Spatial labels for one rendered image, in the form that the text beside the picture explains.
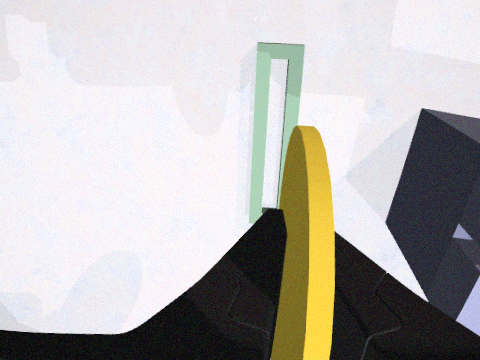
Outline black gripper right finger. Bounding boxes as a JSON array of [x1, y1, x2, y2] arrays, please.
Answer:
[[329, 232, 480, 360]]

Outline gold coin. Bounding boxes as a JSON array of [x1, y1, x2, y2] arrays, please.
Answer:
[[271, 125, 335, 360]]

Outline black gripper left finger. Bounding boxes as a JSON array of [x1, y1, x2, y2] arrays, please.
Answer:
[[0, 208, 287, 360]]

